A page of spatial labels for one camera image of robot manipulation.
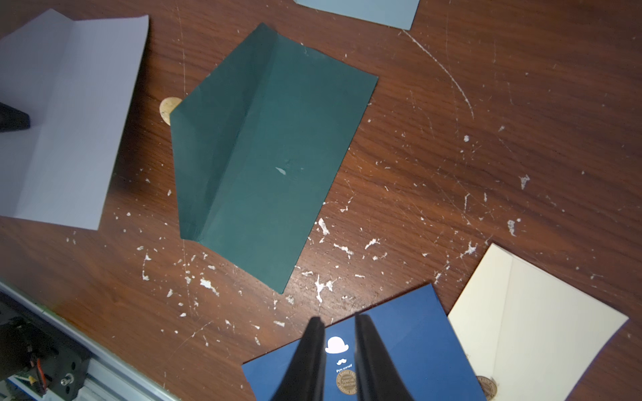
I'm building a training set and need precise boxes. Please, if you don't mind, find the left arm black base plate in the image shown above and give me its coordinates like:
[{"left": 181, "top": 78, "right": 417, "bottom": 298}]
[{"left": 1, "top": 294, "right": 91, "bottom": 400}]

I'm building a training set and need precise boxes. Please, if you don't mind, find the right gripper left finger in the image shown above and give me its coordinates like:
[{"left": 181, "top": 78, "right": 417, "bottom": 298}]
[{"left": 272, "top": 317, "right": 326, "bottom": 401}]

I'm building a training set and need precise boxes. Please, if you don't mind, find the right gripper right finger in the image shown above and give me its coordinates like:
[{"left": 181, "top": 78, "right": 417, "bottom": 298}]
[{"left": 354, "top": 314, "right": 413, "bottom": 400}]

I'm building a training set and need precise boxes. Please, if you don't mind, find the aluminium rail frame front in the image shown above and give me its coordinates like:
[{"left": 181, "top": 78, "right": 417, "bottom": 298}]
[{"left": 1, "top": 282, "right": 179, "bottom": 400}]

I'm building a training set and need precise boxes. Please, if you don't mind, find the cream yellow envelope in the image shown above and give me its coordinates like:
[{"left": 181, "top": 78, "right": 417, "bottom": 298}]
[{"left": 448, "top": 244, "right": 628, "bottom": 400}]

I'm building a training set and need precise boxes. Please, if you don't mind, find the dark green envelope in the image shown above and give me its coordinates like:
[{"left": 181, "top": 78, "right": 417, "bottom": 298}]
[{"left": 171, "top": 24, "right": 378, "bottom": 292}]

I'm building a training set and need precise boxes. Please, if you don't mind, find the grey envelope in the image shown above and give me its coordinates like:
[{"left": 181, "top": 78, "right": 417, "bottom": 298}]
[{"left": 1, "top": 10, "right": 149, "bottom": 230}]

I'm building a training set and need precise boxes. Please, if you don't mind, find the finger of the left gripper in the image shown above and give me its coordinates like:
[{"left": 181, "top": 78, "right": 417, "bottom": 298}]
[{"left": 0, "top": 103, "right": 31, "bottom": 132}]

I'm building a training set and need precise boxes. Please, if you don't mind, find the navy blue envelope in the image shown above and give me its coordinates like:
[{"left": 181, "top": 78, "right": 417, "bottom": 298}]
[{"left": 240, "top": 282, "right": 488, "bottom": 401}]

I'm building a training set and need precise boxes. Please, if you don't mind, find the mint green envelope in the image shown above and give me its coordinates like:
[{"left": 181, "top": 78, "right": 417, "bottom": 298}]
[{"left": 295, "top": 0, "right": 420, "bottom": 30}]

